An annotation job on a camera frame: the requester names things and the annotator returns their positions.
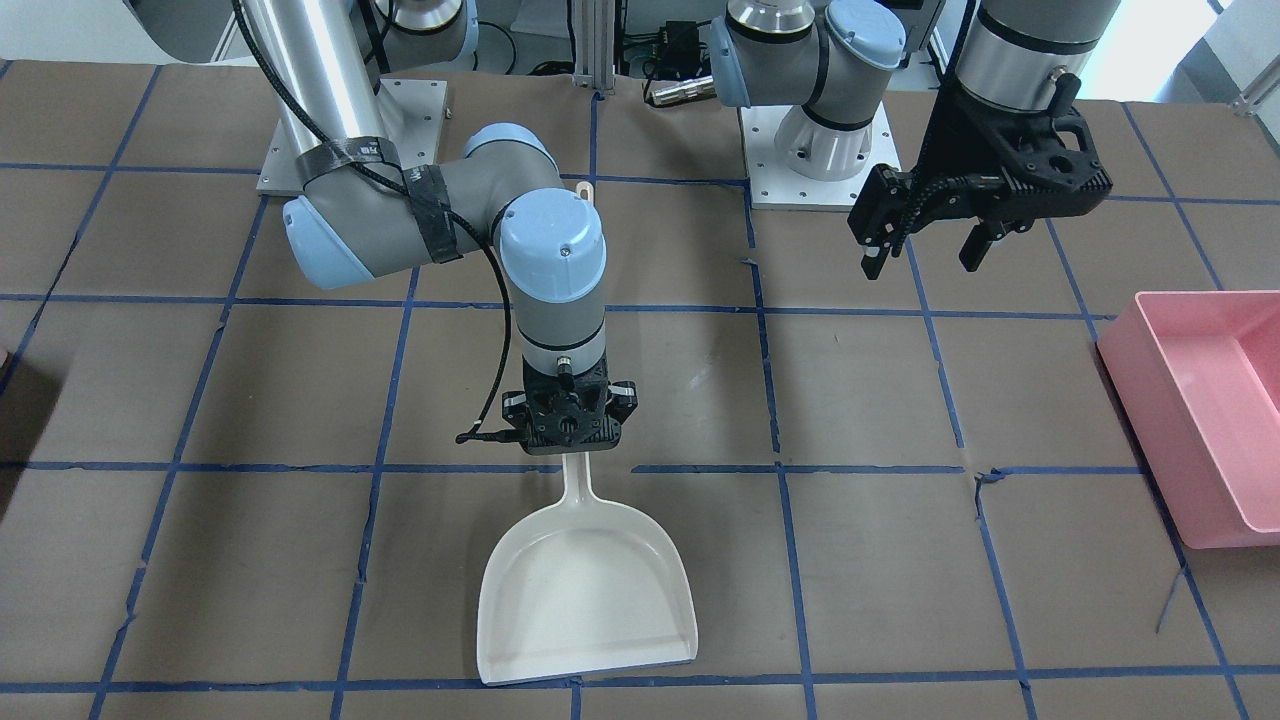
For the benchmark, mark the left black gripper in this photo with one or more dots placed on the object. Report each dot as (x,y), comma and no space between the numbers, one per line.
(946,150)

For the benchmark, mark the cream plastic dustpan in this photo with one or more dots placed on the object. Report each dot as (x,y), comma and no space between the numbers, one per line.
(582,586)

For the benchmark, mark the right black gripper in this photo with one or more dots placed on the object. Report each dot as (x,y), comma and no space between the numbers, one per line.
(513,405)

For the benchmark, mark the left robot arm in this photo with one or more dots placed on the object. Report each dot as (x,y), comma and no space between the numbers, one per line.
(835,62)

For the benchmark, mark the pink plastic bin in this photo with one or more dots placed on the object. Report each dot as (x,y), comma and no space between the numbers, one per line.
(1198,375)

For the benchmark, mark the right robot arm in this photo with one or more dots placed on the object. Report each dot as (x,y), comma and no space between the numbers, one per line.
(370,207)

